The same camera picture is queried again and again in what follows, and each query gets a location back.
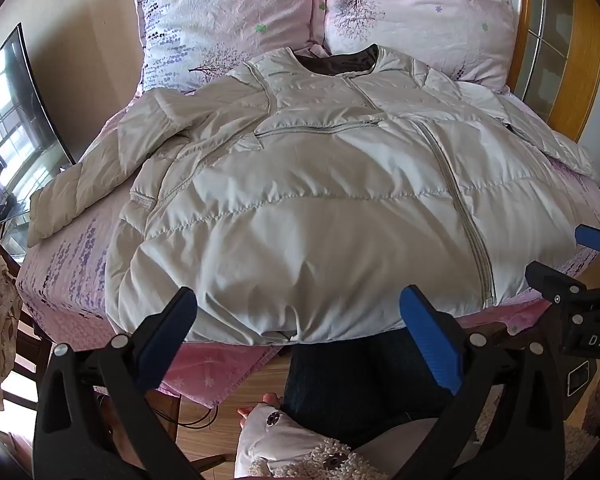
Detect wooden chair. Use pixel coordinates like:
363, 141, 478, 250
0, 230, 56, 411

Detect pink floral bed sheet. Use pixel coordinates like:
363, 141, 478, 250
17, 80, 600, 408

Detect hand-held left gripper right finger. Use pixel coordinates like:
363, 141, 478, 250
399, 285, 566, 480

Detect person's right forearm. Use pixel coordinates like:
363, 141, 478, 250
562, 362, 600, 480

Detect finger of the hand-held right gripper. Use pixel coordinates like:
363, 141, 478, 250
525, 260, 600, 323
574, 224, 600, 262

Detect black cable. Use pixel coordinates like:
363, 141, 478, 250
172, 404, 223, 431

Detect wooden glass panel door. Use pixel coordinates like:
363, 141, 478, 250
445, 0, 600, 143

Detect beige padded jacket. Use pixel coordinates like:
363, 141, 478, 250
27, 44, 598, 346

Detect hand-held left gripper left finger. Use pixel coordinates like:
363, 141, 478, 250
32, 286, 198, 480

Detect person's white fleece coat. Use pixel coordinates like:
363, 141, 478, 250
234, 394, 396, 480

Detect pink floral pillow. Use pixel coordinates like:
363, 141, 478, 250
320, 0, 518, 93
132, 0, 322, 97

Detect person's dark trouser legs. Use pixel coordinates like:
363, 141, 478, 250
282, 332, 481, 448

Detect flat screen television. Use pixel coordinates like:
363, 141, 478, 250
0, 22, 76, 198

